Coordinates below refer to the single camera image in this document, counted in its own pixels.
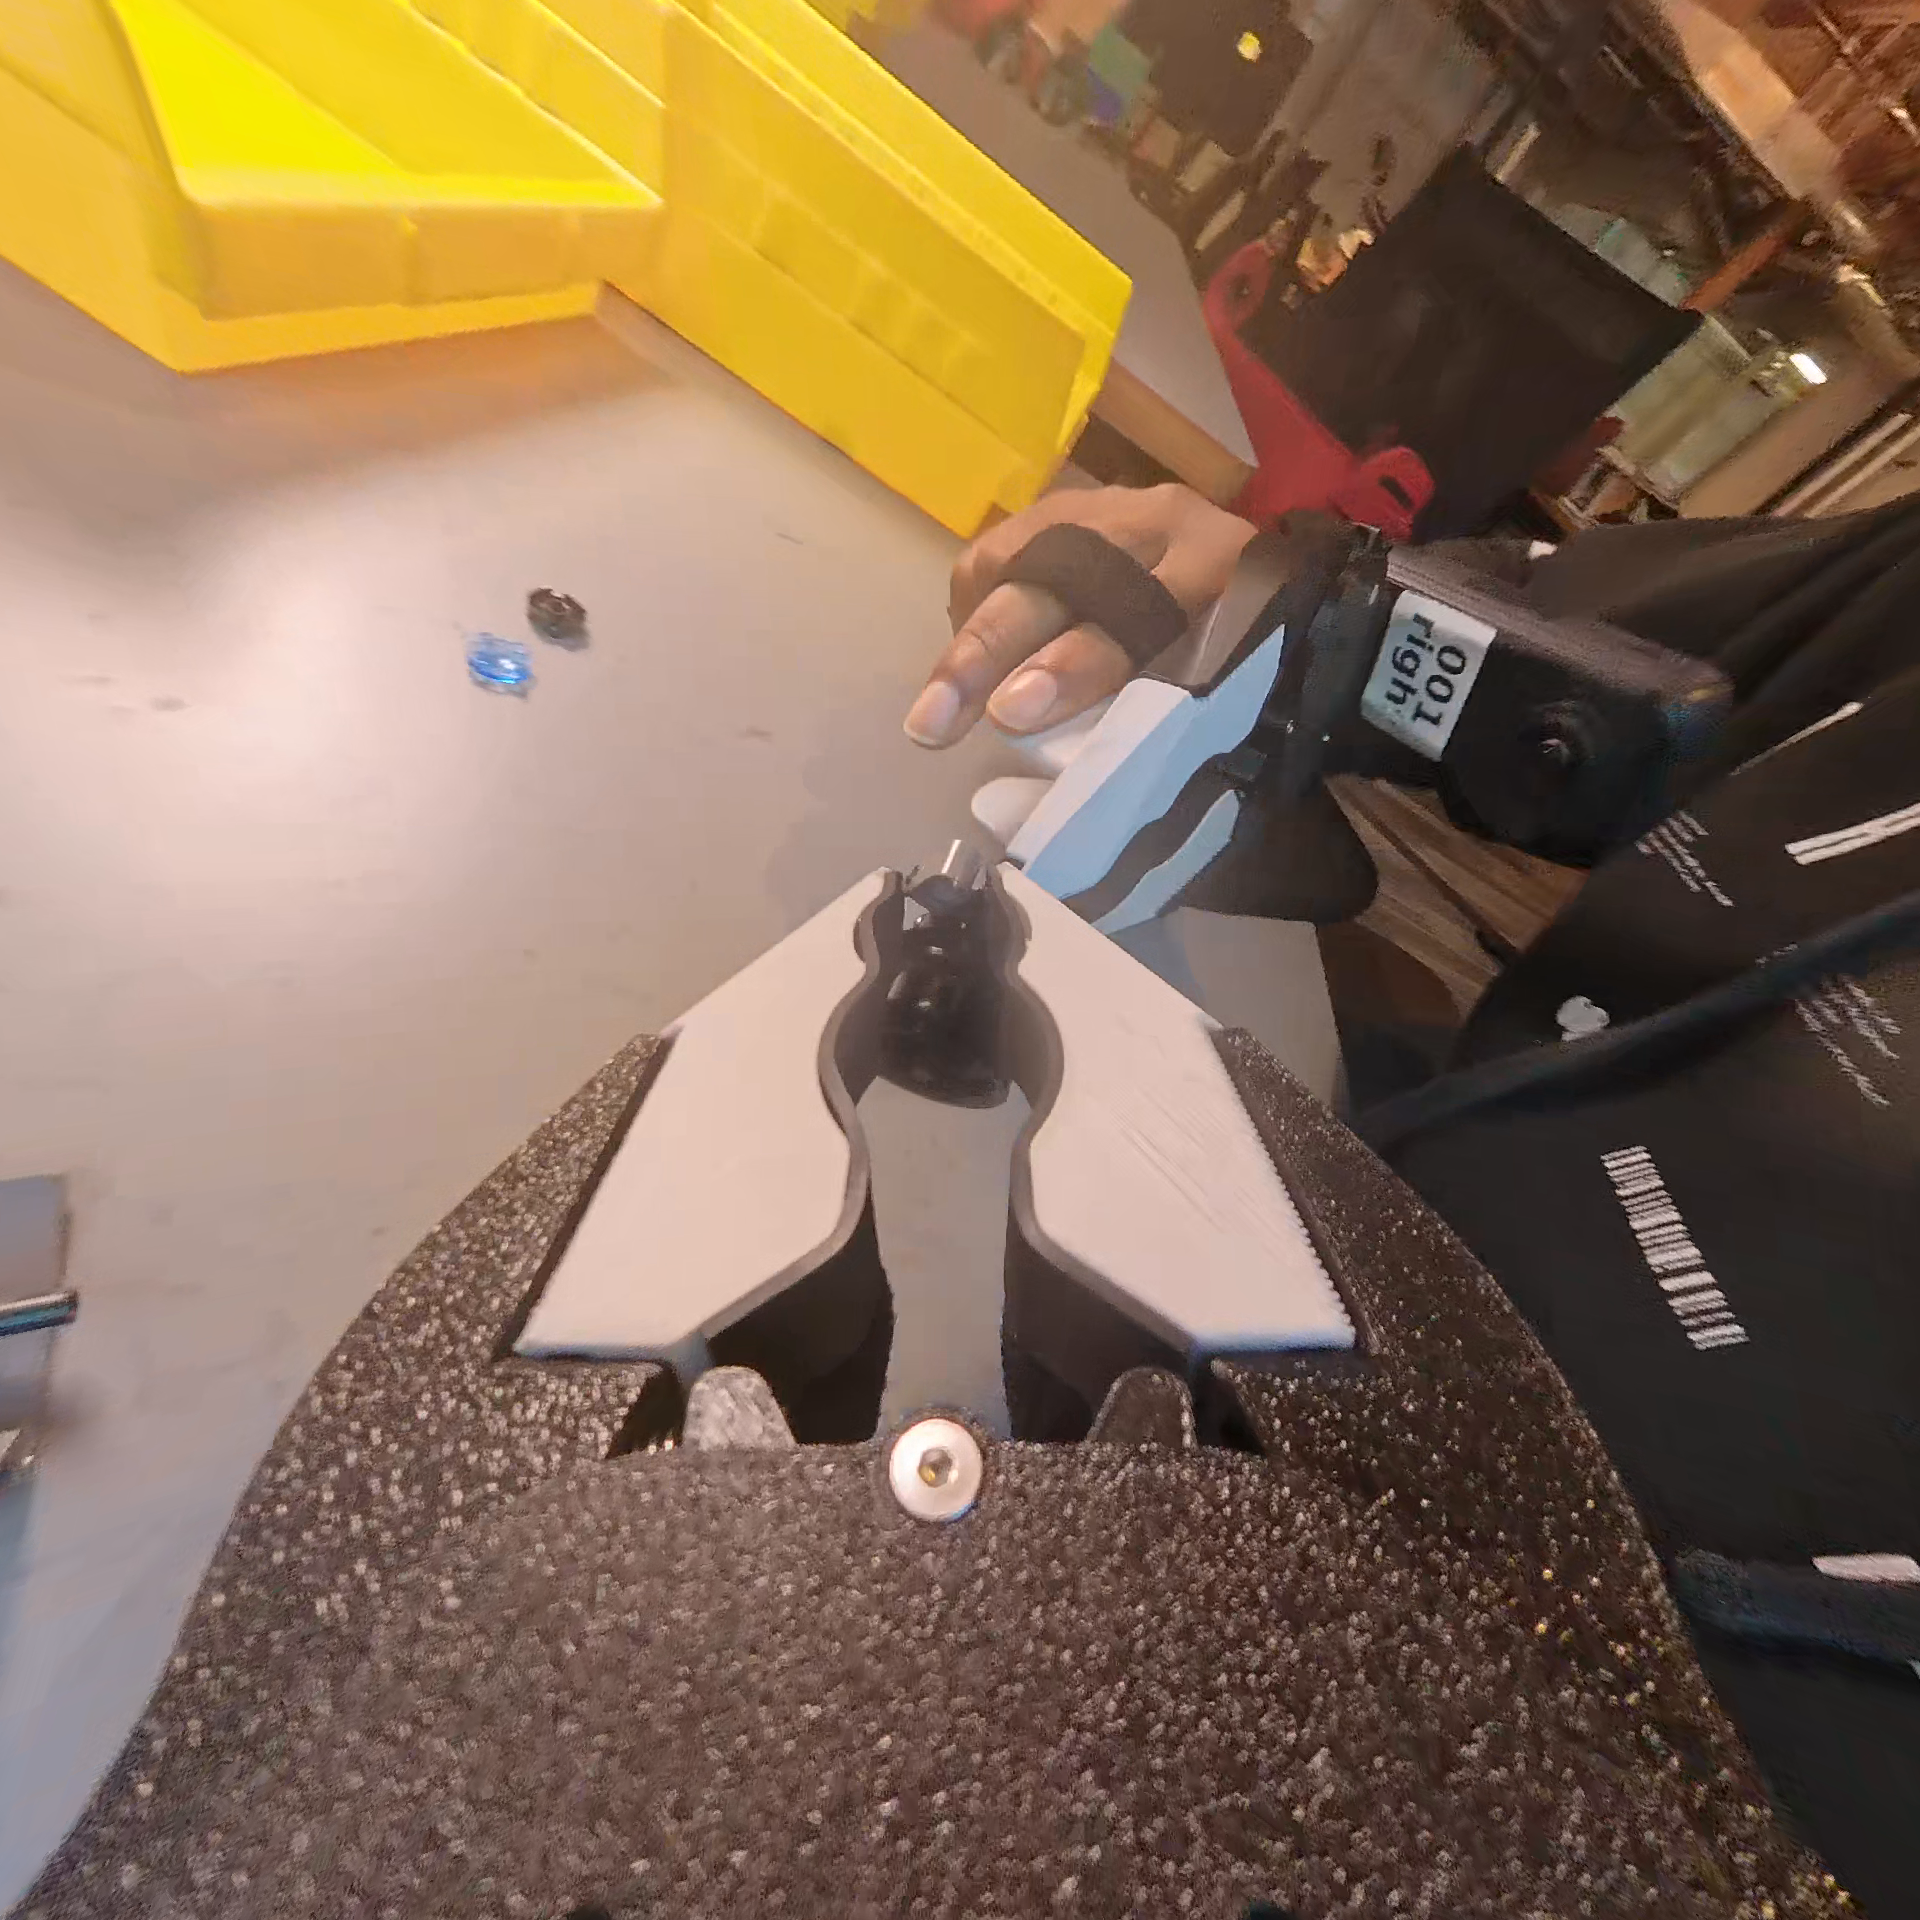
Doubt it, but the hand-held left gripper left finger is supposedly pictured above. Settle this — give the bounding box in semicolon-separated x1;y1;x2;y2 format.
512;870;906;1449

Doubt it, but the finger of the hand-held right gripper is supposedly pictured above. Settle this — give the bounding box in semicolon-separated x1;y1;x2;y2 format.
1007;621;1297;874
1068;785;1251;935

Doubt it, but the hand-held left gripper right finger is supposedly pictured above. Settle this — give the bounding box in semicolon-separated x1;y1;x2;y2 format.
991;866;1358;1443

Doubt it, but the black toy wheel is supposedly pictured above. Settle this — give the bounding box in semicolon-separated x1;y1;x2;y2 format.
866;878;1040;1107

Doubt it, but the person's right forearm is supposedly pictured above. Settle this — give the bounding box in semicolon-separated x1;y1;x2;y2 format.
1515;490;1920;782

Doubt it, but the red flexible tub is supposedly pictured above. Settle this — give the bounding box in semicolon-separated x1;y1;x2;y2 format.
1198;240;1439;543

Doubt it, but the grey panel brick assembly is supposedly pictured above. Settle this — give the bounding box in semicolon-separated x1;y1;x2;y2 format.
0;1175;81;1478

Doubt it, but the black hoodie drawstring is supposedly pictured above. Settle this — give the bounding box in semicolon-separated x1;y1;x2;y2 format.
1352;899;1920;1150

